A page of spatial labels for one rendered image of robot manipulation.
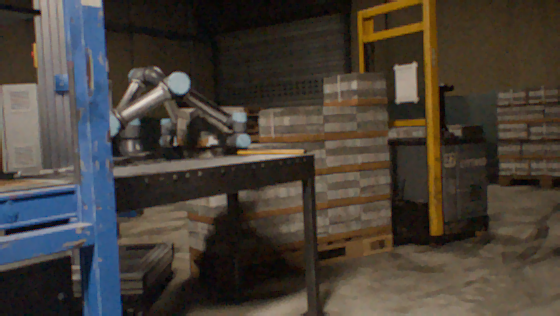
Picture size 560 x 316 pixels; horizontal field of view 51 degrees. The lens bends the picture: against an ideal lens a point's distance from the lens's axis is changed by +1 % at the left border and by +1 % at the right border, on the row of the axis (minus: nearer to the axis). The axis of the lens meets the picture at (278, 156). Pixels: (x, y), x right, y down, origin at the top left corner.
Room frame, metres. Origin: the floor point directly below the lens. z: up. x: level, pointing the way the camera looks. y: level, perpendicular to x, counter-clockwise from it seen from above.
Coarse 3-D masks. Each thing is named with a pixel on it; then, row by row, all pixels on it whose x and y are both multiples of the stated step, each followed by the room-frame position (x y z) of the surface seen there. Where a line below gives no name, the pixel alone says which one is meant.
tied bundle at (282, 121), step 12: (288, 108) 3.77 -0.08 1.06; (300, 108) 3.82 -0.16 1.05; (312, 108) 3.87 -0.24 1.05; (264, 120) 4.01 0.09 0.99; (276, 120) 3.88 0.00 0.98; (288, 120) 3.76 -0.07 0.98; (300, 120) 3.81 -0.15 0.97; (312, 120) 3.87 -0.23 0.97; (264, 132) 4.02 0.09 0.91; (276, 132) 3.89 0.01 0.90; (288, 132) 3.78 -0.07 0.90; (300, 132) 3.81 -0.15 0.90; (312, 132) 3.86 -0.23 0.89
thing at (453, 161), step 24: (408, 144) 4.61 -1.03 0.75; (456, 144) 4.43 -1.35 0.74; (480, 144) 4.58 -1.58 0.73; (408, 168) 4.62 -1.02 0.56; (456, 168) 4.44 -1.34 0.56; (480, 168) 4.56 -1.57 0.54; (408, 192) 4.63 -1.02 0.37; (456, 192) 4.43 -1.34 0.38; (480, 192) 4.57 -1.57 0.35; (456, 216) 4.40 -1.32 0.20; (480, 216) 4.57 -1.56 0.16
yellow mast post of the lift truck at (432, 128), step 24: (432, 0) 4.24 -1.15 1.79; (432, 24) 4.24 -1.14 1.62; (432, 48) 4.23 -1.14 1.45; (432, 72) 4.23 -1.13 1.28; (432, 96) 4.23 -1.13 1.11; (432, 120) 4.22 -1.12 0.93; (432, 144) 4.22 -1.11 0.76; (432, 168) 4.22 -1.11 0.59; (432, 192) 4.23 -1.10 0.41; (432, 216) 4.23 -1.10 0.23
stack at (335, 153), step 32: (320, 160) 3.90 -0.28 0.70; (352, 160) 4.05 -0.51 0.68; (256, 192) 3.60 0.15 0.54; (288, 192) 3.74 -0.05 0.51; (320, 192) 3.88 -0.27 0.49; (352, 192) 4.04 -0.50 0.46; (192, 224) 3.70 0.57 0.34; (224, 224) 3.49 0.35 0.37; (256, 224) 3.61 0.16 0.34; (288, 224) 3.75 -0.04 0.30; (320, 224) 3.87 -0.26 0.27; (352, 224) 4.03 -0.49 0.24; (192, 256) 3.71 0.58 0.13; (256, 256) 3.63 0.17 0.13; (288, 256) 3.73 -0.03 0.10; (352, 256) 4.02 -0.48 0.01
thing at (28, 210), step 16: (0, 192) 1.62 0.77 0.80; (16, 192) 1.63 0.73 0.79; (32, 192) 1.62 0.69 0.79; (48, 192) 1.66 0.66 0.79; (64, 192) 1.71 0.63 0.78; (0, 208) 1.55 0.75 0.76; (16, 208) 1.59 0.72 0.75; (32, 208) 1.63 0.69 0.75; (48, 208) 1.66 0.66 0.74; (64, 208) 1.70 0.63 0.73; (0, 224) 1.55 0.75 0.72; (16, 224) 1.58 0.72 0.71; (32, 224) 1.62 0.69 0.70
